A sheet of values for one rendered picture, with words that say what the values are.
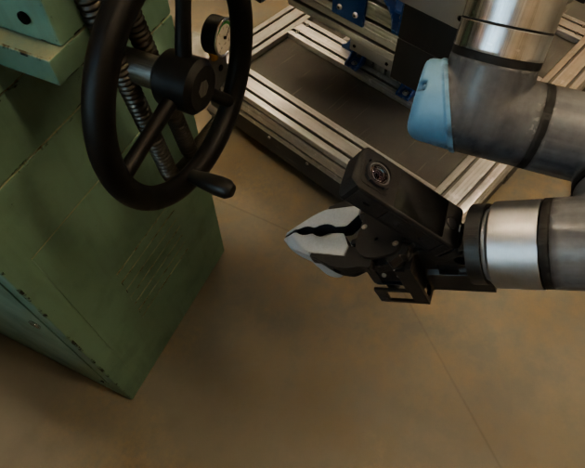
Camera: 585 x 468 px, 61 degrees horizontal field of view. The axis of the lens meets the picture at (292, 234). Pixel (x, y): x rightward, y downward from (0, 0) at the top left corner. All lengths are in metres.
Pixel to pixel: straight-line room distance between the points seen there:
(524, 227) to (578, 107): 0.11
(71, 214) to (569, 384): 1.13
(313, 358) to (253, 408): 0.18
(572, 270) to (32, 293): 0.66
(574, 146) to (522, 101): 0.05
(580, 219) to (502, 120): 0.10
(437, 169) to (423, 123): 0.85
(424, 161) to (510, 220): 0.90
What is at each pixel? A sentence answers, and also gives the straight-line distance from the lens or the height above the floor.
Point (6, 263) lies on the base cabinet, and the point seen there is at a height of 0.62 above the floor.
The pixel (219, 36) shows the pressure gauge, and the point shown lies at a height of 0.67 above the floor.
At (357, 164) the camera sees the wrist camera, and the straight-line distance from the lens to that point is 0.42.
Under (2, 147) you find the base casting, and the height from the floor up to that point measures 0.75.
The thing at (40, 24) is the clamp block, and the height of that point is 0.89.
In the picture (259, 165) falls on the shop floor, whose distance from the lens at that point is 1.54.
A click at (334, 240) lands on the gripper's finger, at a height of 0.75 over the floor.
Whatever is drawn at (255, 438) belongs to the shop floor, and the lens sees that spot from 1.19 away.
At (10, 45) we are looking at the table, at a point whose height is 0.87.
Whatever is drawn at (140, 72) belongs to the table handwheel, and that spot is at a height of 0.82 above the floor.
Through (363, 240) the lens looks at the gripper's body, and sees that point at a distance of 0.47.
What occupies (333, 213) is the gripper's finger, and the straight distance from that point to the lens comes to 0.52.
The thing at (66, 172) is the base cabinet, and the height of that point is 0.65.
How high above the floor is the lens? 1.17
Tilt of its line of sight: 57 degrees down
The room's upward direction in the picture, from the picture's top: straight up
